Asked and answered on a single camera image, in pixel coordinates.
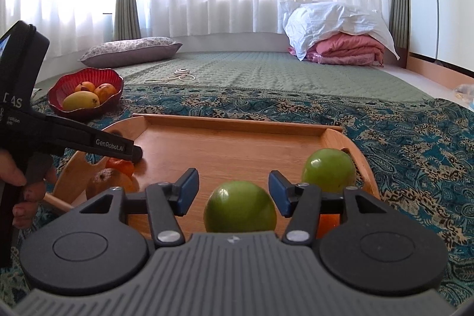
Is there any white cord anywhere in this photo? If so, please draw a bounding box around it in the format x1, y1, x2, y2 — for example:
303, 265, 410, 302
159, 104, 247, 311
144, 68, 209, 86

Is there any small mandarin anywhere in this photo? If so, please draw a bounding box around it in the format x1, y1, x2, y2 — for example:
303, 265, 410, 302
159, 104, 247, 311
318, 214, 341, 240
105, 158, 135, 177

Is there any red scalloped bowl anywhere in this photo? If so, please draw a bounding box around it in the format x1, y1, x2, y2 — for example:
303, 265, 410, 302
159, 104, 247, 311
48, 67, 124, 119

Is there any green quilted bedspread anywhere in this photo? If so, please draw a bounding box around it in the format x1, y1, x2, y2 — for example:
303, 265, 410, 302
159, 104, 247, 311
37, 51, 435, 105

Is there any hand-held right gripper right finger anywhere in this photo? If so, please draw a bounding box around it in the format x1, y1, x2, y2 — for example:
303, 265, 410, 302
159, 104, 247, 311
268, 170, 394, 247

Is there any folded pink blanket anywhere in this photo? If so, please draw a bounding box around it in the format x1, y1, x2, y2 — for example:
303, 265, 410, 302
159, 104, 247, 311
288, 33, 386, 68

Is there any floral pillow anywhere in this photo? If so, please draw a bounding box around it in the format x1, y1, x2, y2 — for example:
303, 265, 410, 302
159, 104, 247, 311
79, 37, 183, 69

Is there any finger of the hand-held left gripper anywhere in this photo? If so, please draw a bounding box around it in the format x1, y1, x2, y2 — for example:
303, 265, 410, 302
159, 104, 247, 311
44, 115, 143, 163

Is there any large orange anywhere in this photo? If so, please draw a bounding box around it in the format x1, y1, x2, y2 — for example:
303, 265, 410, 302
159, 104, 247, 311
86, 168, 140, 201

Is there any person's left hand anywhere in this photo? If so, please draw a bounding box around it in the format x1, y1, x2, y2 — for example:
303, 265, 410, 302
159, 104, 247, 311
0, 149, 57, 230

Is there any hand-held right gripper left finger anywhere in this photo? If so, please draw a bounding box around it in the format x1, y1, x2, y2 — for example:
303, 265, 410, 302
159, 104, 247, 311
79, 169, 201, 248

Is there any white pillow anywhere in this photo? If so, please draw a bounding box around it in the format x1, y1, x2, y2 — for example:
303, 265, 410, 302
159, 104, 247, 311
279, 1, 401, 61

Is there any yellow mango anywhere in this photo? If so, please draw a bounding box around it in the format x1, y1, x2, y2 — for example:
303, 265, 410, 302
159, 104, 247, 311
62, 91, 101, 112

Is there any clear plastic bag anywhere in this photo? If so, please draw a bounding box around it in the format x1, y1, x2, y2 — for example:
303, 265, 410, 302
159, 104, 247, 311
455, 83, 474, 102

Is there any blue patterned blanket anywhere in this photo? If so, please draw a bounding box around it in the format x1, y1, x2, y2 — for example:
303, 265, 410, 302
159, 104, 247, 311
0, 84, 474, 299

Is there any wooden tray with handles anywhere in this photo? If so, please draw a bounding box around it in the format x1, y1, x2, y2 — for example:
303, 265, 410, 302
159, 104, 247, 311
54, 113, 382, 242

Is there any green apple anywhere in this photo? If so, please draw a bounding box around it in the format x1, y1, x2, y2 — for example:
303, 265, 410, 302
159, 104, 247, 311
204, 181, 278, 234
302, 149, 357, 194

